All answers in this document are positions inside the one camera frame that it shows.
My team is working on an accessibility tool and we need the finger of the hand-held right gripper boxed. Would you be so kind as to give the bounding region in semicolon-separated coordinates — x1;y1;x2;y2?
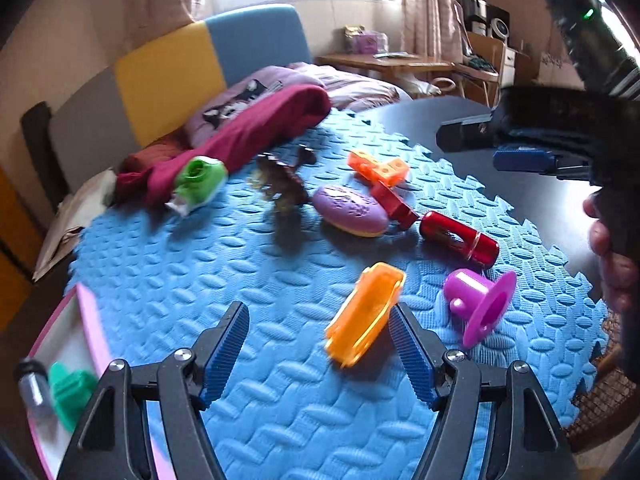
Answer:
492;144;592;182
436;112;496;152

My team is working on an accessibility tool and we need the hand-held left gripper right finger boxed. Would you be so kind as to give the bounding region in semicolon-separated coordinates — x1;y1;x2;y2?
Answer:
387;301;573;480

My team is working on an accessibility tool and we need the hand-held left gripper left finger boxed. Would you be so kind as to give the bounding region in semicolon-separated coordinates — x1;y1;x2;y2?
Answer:
56;301;251;480

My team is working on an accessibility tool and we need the orange toy bathtub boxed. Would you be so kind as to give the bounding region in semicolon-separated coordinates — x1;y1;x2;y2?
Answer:
324;261;407;368

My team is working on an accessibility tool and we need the magenta toy funnel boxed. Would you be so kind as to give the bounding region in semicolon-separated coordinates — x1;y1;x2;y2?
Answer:
443;268;517;350

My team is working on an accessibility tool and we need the red toy capsule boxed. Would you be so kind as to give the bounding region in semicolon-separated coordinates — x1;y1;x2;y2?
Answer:
419;211;501;268

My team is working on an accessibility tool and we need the pink tray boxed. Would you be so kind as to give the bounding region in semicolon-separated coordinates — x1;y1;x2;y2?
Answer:
30;282;171;480

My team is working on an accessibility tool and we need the green toy camera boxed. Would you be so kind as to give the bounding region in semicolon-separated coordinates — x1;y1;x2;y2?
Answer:
166;156;228;217

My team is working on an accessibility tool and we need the brown toy dinosaur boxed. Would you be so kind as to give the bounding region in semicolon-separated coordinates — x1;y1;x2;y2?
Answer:
255;145;318;216

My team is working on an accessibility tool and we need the person's right hand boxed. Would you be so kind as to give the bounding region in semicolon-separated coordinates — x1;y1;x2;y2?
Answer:
583;192;628;331

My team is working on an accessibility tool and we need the blue foam mat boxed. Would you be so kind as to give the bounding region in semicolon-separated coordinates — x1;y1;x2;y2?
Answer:
67;107;608;480

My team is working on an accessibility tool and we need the orange toy block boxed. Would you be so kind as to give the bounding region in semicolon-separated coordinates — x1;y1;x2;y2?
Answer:
347;149;411;187

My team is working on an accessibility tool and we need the red toy piece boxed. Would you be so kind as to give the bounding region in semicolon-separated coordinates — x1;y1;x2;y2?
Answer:
371;182;420;228

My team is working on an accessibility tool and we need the wooden desk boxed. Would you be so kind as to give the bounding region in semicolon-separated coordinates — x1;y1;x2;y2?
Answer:
315;52;456;101

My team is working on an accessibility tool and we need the pink bedding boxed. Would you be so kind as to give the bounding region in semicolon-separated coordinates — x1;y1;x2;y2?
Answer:
290;62;401;111

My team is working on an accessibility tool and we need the pink toy box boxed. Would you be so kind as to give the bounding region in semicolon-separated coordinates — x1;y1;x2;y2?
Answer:
344;26;388;55

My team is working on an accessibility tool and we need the purple oval toy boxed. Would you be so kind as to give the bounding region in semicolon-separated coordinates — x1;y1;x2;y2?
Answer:
312;185;390;237

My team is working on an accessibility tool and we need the green plastic toy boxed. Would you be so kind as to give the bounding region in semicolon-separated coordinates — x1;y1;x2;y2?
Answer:
48;362;98;433

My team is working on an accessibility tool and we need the grey cylinder bottle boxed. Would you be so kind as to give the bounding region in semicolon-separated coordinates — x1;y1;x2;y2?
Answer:
15;358;53;418

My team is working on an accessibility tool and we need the maroon cloth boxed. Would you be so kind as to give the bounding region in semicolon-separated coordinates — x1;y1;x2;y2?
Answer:
116;84;333;208

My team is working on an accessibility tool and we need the beige canvas bag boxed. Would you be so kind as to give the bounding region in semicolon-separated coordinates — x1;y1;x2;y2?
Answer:
32;167;118;281

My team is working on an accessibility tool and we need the purple cat pillow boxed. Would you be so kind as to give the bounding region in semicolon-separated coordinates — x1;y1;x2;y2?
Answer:
185;65;326;148

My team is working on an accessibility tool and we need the wooden wardrobe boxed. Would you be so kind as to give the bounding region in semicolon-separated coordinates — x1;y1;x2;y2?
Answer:
0;160;43;331

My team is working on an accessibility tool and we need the black rolled mat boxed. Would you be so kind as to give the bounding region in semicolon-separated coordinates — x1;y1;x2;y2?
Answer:
22;101;66;211

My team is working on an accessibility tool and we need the multicoloured headboard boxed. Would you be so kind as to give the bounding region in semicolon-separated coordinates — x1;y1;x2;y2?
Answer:
50;4;313;196

